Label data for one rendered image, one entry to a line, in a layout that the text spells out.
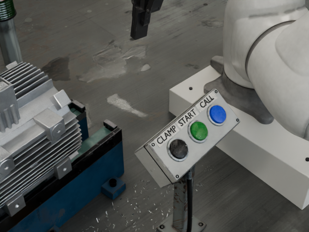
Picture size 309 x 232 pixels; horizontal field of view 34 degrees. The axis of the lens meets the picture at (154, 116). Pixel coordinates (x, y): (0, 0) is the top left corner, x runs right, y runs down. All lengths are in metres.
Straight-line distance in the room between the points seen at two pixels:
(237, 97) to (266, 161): 0.16
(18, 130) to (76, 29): 0.76
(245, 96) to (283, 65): 0.23
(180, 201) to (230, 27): 0.36
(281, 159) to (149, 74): 0.47
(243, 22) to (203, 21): 0.57
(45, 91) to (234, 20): 0.40
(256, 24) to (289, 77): 0.16
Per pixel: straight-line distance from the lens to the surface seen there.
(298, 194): 1.03
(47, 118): 0.80
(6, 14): 1.14
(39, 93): 0.82
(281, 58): 0.88
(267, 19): 0.97
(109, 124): 0.99
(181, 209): 0.92
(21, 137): 0.79
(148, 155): 0.74
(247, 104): 1.09
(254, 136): 1.04
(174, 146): 0.74
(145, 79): 1.30
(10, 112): 0.78
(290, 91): 0.84
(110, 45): 1.44
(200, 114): 0.79
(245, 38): 0.97
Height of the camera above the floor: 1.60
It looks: 42 degrees down
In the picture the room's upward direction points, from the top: straight up
